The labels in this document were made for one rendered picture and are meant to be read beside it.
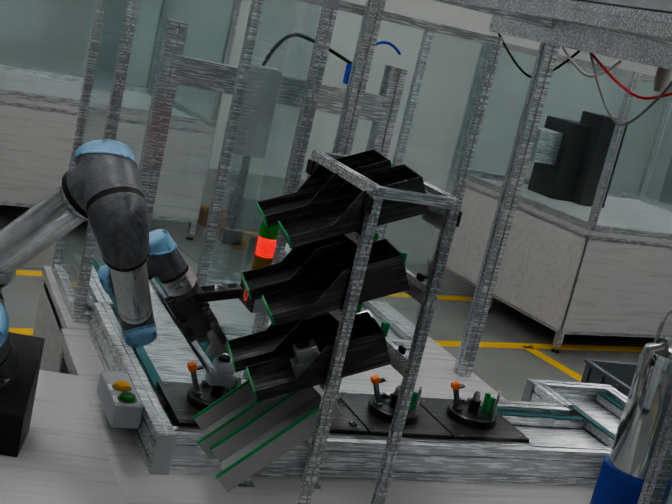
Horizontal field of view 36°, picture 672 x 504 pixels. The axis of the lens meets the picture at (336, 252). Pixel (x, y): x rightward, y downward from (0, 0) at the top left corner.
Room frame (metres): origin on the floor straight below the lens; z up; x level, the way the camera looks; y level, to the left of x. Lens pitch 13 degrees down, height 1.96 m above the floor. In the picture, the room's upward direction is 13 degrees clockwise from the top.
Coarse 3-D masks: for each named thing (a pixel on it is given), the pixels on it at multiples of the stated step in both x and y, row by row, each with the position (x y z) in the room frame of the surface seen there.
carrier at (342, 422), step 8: (344, 408) 2.58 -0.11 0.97; (344, 416) 2.52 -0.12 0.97; (352, 416) 2.54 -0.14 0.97; (336, 424) 2.46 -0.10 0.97; (344, 424) 2.47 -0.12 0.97; (360, 424) 2.50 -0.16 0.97; (336, 432) 2.43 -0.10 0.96; (344, 432) 2.44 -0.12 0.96; (352, 432) 2.44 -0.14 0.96; (360, 432) 2.45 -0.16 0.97
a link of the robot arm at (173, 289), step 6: (186, 276) 2.32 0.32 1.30; (192, 276) 2.34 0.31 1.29; (174, 282) 2.31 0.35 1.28; (180, 282) 2.31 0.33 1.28; (186, 282) 2.32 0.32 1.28; (192, 282) 2.34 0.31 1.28; (168, 288) 2.32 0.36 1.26; (174, 288) 2.31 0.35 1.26; (180, 288) 2.32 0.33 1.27; (186, 288) 2.32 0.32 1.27; (192, 288) 2.34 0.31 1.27; (168, 294) 2.34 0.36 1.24; (174, 294) 2.32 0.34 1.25; (180, 294) 2.32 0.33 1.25
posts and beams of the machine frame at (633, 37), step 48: (384, 0) 3.35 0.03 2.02; (480, 0) 2.74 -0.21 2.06; (528, 0) 2.54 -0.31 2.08; (576, 48) 3.19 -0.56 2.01; (624, 48) 2.99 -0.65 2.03; (528, 96) 3.44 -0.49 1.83; (336, 144) 3.36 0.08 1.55; (528, 144) 3.42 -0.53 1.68; (480, 288) 3.42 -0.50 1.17; (480, 336) 3.42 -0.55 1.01
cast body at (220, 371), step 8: (216, 360) 2.40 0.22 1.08; (224, 360) 2.40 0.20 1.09; (208, 368) 2.41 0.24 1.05; (216, 368) 2.39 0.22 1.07; (224, 368) 2.39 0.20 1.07; (232, 368) 2.40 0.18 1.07; (208, 376) 2.40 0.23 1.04; (216, 376) 2.39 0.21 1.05; (224, 376) 2.39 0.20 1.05; (232, 376) 2.40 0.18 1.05; (216, 384) 2.39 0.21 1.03; (224, 384) 2.40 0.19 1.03; (232, 384) 2.40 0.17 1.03
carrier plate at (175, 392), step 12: (168, 384) 2.46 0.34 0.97; (180, 384) 2.48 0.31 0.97; (192, 384) 2.50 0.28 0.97; (168, 396) 2.39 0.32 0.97; (180, 396) 2.41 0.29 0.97; (168, 408) 2.35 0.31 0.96; (180, 408) 2.33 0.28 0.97; (192, 408) 2.35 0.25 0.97; (180, 420) 2.27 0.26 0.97; (192, 420) 2.28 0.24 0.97
